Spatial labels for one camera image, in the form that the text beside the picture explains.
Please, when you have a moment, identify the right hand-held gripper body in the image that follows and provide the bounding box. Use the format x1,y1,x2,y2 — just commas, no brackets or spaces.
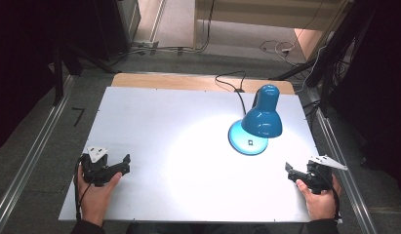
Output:
301,154,349,196

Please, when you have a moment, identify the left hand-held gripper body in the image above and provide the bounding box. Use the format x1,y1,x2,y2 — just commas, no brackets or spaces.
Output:
80,145,115,188

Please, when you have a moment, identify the blue desk lamp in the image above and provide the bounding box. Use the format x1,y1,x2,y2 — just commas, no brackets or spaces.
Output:
227,84,284,157

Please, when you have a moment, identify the person's right hand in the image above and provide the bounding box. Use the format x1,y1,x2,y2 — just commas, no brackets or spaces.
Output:
295,174,342,222

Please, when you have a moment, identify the person's left hand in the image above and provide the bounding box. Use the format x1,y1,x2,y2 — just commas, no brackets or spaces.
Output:
76,164,123,228

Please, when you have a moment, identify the wooden table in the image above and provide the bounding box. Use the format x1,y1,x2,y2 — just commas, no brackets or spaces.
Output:
110,72,296,96

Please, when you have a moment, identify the black metal stand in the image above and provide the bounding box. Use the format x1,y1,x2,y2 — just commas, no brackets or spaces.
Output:
268,0,378,115
50,38,122,106

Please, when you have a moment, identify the grey power strip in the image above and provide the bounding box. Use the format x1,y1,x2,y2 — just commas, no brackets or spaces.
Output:
132,39,161,56

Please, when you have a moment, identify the dark cabinet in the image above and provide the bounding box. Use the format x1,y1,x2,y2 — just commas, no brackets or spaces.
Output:
90,0,142,62

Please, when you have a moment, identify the light wooden furniture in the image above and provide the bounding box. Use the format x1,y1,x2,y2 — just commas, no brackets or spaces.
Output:
192,0,355,61

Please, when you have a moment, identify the metal floor rail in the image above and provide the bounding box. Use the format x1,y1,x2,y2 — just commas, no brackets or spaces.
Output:
305,87,380,234
0,75,76,232

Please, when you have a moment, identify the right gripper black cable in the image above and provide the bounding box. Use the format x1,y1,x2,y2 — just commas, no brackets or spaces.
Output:
320,169,342,224

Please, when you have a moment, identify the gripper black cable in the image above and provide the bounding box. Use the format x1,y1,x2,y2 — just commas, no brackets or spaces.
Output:
320,169,342,224
73,155,93,222

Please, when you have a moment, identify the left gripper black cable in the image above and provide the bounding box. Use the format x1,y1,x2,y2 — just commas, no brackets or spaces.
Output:
73,155,93,222

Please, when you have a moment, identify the black lamp cable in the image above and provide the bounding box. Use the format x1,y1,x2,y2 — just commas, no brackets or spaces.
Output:
215,70,248,116

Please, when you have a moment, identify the white floor cable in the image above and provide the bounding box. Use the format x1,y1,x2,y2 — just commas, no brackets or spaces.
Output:
259,39,301,67

